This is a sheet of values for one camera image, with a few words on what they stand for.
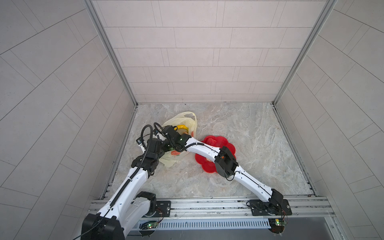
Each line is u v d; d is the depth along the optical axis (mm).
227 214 708
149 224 651
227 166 642
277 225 678
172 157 806
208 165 809
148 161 587
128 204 445
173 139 748
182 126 989
